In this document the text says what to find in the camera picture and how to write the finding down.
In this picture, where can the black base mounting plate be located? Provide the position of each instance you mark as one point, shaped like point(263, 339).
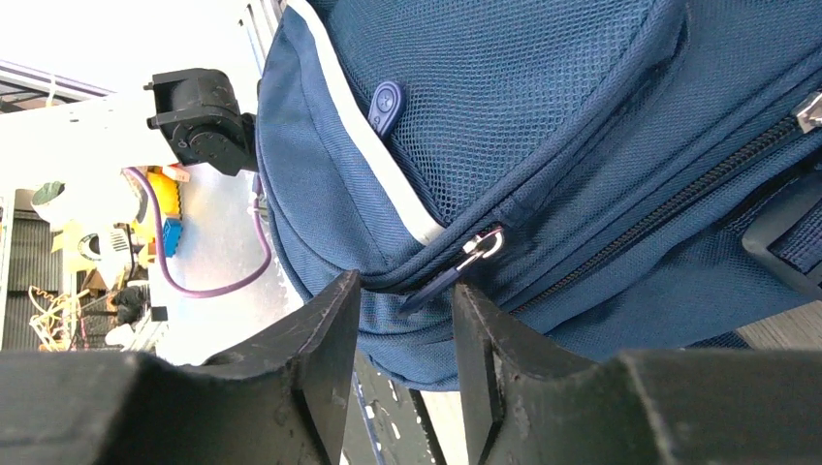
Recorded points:
point(387, 423)

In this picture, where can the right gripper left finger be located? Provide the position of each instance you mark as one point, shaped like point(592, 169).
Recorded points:
point(278, 397)

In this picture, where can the navy blue student backpack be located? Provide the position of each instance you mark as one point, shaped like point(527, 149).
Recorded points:
point(616, 174)

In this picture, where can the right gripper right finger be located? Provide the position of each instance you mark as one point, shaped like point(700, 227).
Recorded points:
point(526, 400)

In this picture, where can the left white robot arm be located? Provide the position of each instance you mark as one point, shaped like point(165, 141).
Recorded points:
point(186, 117)

